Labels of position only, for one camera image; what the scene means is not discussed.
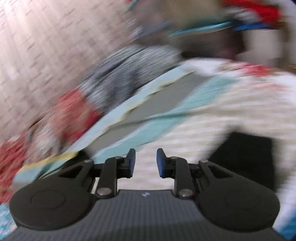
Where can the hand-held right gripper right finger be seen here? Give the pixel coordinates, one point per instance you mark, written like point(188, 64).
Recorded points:
point(160, 163)

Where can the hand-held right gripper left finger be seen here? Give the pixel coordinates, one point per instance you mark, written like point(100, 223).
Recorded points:
point(130, 163)

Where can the black pants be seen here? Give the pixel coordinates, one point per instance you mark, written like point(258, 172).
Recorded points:
point(249, 157)

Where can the teal quilted blanket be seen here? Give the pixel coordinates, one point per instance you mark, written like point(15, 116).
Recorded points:
point(148, 102)

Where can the red floral blanket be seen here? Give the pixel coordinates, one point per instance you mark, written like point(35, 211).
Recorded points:
point(71, 115)

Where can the patchwork floral quilt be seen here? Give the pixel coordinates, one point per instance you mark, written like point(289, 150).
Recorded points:
point(120, 74)

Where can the clear storage box teal rim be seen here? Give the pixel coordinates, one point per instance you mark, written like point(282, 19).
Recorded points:
point(198, 30)

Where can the beige floral curtain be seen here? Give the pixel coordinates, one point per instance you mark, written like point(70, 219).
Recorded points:
point(46, 51)

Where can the blue cloth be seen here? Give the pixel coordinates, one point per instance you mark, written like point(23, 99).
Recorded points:
point(252, 27)

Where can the red cloth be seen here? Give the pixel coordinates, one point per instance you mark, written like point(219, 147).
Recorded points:
point(252, 10)

